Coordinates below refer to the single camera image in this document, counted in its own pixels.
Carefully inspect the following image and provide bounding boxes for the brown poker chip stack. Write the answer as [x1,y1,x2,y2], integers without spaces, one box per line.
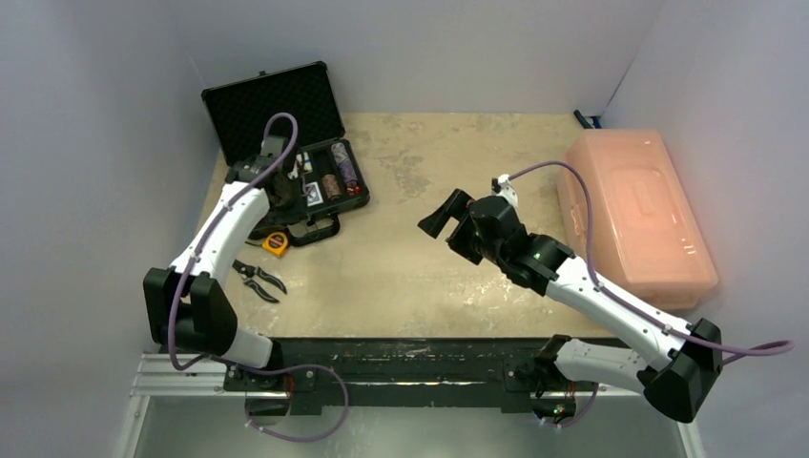
[322,174,342,200]

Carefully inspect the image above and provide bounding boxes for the black poker set case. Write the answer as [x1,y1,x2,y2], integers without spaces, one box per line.
[200,61,370,247]

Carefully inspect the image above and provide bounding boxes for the blue orange chip stack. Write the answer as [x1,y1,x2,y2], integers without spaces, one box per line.
[331,142,349,165]

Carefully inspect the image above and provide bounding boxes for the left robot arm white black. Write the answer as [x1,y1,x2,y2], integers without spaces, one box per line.
[143,149,295,390]

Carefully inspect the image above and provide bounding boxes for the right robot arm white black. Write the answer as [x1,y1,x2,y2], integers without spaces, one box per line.
[418,189,723,423]

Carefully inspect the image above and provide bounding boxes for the card deck lower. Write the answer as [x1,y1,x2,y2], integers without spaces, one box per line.
[304,182,324,207]

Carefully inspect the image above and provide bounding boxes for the card deck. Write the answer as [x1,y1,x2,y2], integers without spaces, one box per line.
[297,152,313,174]
[304,182,324,207]

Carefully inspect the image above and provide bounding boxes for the card deck upper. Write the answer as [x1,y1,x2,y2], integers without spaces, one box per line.
[297,152,313,174]

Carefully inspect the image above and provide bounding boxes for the yellow tape measure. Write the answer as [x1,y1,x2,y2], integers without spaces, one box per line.
[261,231,289,258]

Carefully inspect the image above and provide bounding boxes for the black pliers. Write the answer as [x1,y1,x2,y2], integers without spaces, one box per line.
[232,260,288,303]

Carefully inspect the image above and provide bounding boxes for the pink translucent plastic storage box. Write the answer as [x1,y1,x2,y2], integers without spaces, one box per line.
[557,129,717,311]

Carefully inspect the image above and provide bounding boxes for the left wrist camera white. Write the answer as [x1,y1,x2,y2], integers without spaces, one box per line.
[259,135,288,159]

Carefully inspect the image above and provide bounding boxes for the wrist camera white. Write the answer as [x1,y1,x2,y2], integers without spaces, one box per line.
[259,135,288,159]
[491,174,519,209]

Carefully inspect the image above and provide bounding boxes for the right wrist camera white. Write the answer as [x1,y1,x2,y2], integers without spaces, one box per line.
[491,174,519,209]

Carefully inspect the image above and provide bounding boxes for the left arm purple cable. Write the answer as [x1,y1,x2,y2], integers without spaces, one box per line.
[167,112,300,372]

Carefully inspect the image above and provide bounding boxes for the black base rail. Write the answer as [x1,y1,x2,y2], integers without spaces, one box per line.
[157,336,639,419]

